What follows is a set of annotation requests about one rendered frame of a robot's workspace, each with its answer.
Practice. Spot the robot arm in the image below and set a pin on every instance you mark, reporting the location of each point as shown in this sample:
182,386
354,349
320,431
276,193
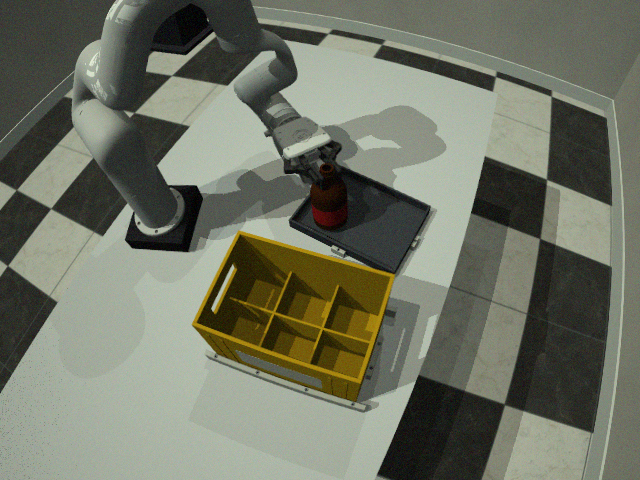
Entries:
112,71

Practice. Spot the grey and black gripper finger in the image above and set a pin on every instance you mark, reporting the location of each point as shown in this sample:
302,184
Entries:
305,169
331,155

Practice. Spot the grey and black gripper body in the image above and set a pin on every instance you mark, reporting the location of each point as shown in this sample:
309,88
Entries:
299,136

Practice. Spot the yellow divided crate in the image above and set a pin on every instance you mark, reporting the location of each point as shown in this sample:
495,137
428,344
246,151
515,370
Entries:
261,268

